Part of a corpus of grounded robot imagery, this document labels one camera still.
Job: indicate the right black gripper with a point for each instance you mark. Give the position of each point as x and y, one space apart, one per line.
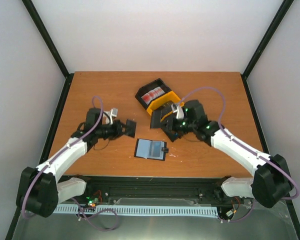
174 125

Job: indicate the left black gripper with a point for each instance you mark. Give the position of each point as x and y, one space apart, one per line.
118 125

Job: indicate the black bin with blue cards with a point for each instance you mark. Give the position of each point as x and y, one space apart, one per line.
170 132

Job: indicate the black leather card holder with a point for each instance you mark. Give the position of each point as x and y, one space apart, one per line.
142 149

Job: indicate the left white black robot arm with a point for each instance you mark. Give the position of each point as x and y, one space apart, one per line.
40 190

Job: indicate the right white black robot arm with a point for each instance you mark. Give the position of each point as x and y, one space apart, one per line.
217 136

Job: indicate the stack of red cards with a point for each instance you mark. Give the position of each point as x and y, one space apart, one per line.
152 94

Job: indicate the black bin with red cards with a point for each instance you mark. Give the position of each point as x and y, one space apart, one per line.
144 89

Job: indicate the yellow plastic bin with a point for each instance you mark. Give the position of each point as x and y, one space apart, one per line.
164 103

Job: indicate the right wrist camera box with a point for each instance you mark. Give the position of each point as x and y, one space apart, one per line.
178 111

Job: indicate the black aluminium frame rail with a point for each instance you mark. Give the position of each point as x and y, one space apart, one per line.
155 187

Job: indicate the light blue slotted cable duct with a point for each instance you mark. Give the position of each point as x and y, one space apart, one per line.
154 211

